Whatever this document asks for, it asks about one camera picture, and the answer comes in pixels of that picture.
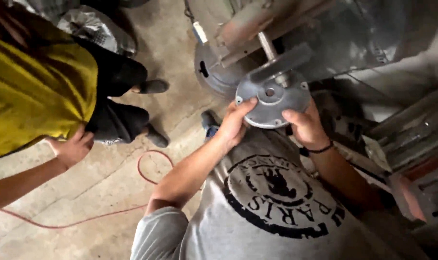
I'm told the round grey metal cover plate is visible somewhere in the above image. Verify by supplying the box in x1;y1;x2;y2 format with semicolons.
235;70;312;130

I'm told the person's grey printed t-shirt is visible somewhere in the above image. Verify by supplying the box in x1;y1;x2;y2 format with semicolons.
130;126;433;260

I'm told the red cable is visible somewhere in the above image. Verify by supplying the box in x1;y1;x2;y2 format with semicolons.
0;149;175;230

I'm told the black wristband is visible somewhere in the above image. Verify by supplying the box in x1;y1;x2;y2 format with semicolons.
299;139;335;158

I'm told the person's left hand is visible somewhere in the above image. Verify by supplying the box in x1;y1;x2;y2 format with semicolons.
216;97;259;149

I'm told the steel shaft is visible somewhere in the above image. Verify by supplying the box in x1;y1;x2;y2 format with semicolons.
257;31;291;88

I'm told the flat grey metal bar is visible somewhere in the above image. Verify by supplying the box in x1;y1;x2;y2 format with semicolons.
248;42;314;84

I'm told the person's right hand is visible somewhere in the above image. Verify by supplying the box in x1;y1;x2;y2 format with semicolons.
281;99;332;151

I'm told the large grey metal machine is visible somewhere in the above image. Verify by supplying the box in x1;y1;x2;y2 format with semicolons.
184;0;438;109

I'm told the heap of metal bars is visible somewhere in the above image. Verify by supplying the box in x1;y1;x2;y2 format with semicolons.
363;86;438;225

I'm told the person's dark shoe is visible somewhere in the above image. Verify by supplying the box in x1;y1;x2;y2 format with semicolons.
200;110;224;142

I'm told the round grey metal base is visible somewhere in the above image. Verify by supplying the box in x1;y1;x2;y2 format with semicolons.
194;43;256;99

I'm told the white tag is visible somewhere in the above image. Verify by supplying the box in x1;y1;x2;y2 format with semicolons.
192;20;209;45

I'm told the silver foil bag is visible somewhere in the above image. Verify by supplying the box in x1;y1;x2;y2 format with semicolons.
56;14;138;59

